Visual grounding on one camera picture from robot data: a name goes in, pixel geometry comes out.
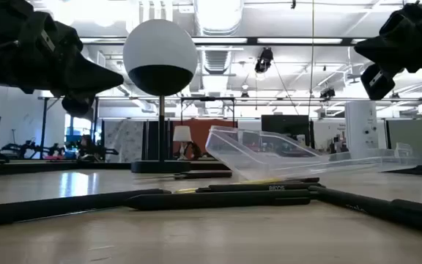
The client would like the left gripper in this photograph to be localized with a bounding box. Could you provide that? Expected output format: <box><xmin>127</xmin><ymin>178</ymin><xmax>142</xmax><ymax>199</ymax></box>
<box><xmin>0</xmin><ymin>0</ymin><xmax>125</xmax><ymax>119</ymax></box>

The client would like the black pen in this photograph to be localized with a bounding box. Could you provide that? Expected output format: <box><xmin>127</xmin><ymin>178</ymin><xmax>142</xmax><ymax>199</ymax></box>
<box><xmin>0</xmin><ymin>188</ymin><xmax>171</xmax><ymax>228</ymax></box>
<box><xmin>280</xmin><ymin>177</ymin><xmax>321</xmax><ymax>183</ymax></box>
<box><xmin>125</xmin><ymin>189</ymin><xmax>311</xmax><ymax>211</ymax></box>
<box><xmin>308</xmin><ymin>186</ymin><xmax>422</xmax><ymax>236</ymax></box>

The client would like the clear plastic supply box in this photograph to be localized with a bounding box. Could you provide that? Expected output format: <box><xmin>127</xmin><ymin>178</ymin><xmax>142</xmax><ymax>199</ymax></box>
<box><xmin>205</xmin><ymin>125</ymin><xmax>419</xmax><ymax>181</ymax></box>

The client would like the black metal stand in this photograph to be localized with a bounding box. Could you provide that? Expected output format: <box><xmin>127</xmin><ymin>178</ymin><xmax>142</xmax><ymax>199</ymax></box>
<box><xmin>37</xmin><ymin>95</ymin><xmax>100</xmax><ymax>161</ymax></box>

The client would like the black background robot rig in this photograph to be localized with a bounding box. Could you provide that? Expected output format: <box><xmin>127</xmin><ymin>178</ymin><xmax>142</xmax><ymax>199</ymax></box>
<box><xmin>0</xmin><ymin>134</ymin><xmax>119</xmax><ymax>163</ymax></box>

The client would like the white round column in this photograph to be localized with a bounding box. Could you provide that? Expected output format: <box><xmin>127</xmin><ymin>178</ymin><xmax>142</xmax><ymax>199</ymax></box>
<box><xmin>344</xmin><ymin>101</ymin><xmax>379</xmax><ymax>161</ymax></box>

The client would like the green partition panel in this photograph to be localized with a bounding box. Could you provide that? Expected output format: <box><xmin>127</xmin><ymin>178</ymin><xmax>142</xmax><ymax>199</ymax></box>
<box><xmin>385</xmin><ymin>119</ymin><xmax>422</xmax><ymax>163</ymax></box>

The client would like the white globe lamp black base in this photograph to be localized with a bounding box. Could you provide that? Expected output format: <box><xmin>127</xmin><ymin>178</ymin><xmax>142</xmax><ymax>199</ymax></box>
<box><xmin>122</xmin><ymin>18</ymin><xmax>199</xmax><ymax>174</ymax></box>

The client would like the white shade table lamp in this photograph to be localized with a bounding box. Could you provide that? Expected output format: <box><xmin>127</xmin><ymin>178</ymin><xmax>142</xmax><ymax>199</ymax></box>
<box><xmin>173</xmin><ymin>125</ymin><xmax>193</xmax><ymax>161</ymax></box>

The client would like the black monitor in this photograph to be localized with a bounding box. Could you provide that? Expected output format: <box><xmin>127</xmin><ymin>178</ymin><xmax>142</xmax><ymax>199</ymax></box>
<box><xmin>261</xmin><ymin>114</ymin><xmax>311</xmax><ymax>147</ymax></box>

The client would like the black overhead crossbar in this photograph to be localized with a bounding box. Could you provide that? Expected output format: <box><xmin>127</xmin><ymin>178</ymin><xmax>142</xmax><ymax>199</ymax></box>
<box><xmin>78</xmin><ymin>35</ymin><xmax>366</xmax><ymax>48</ymax></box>

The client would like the orange partition panel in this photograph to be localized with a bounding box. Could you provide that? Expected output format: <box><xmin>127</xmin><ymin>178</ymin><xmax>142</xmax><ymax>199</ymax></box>
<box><xmin>176</xmin><ymin>119</ymin><xmax>238</xmax><ymax>159</ymax></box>

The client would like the black aluminium table frame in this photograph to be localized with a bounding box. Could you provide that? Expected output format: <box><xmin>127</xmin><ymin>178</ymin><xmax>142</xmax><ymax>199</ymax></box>
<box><xmin>0</xmin><ymin>160</ymin><xmax>422</xmax><ymax>177</ymax></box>

